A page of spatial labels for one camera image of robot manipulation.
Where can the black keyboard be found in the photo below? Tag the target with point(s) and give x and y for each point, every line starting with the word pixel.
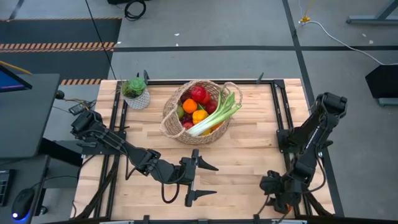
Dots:
pixel 3 186

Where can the monitor with blue screen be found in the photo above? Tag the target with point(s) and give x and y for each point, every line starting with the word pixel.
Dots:
pixel 11 81

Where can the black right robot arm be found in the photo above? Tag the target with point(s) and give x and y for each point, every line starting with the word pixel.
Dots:
pixel 314 133

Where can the small black round knob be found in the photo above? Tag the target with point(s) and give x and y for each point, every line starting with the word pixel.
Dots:
pixel 59 94

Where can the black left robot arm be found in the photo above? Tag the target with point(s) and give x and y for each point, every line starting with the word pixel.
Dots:
pixel 133 154

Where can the black table edge bracket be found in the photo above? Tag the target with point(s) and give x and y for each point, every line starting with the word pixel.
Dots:
pixel 146 217
pixel 256 217
pixel 145 76

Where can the purple grape bunch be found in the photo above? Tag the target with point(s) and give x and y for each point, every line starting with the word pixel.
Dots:
pixel 186 118

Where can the black hazard-striped floor mat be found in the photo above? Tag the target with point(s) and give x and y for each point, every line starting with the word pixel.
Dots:
pixel 62 62

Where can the dark grey side desk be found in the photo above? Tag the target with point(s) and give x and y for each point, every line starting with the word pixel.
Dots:
pixel 28 118

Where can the succulent in white patterned pot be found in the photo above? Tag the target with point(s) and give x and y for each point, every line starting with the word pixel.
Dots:
pixel 140 101

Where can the black computer mouse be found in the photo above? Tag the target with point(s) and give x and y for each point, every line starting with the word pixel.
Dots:
pixel 23 203

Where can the black box on floor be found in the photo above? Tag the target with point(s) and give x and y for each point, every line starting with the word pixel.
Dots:
pixel 384 82

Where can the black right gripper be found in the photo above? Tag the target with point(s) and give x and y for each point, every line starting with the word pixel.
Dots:
pixel 280 189

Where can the orange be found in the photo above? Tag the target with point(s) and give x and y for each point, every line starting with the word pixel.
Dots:
pixel 189 105
pixel 216 126

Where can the grey metal floor frame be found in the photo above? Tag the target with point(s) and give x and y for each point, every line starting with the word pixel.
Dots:
pixel 373 20

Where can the pale green celery bunch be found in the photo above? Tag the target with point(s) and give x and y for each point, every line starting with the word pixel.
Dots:
pixel 217 115

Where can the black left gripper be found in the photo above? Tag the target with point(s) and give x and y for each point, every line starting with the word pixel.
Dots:
pixel 188 171

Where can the black power adapter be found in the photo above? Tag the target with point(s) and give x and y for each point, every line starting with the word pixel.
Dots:
pixel 77 108

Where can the green pear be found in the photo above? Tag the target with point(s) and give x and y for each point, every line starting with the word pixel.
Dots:
pixel 180 112

